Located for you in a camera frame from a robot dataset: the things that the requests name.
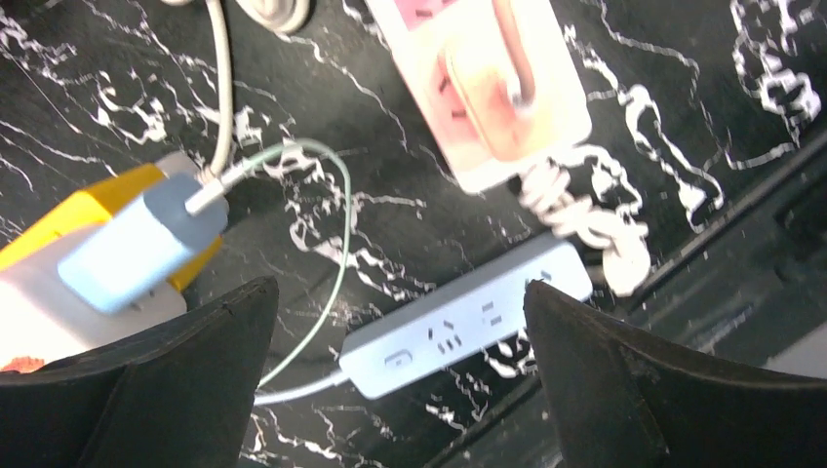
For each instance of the small light blue charger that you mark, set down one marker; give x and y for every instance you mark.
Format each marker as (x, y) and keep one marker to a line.
(164, 228)

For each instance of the white cube charger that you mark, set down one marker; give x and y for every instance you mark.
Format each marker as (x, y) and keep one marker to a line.
(43, 321)

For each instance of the light blue power strip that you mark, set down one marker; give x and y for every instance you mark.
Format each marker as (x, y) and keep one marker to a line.
(459, 319)

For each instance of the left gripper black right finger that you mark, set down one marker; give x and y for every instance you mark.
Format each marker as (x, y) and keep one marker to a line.
(623, 397)

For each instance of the pink plug adapter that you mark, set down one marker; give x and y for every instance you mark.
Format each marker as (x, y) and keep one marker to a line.
(494, 81)

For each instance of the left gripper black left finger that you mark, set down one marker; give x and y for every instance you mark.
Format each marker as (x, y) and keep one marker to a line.
(176, 395)

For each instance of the yellow cube socket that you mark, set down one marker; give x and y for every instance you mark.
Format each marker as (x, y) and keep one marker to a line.
(95, 206)

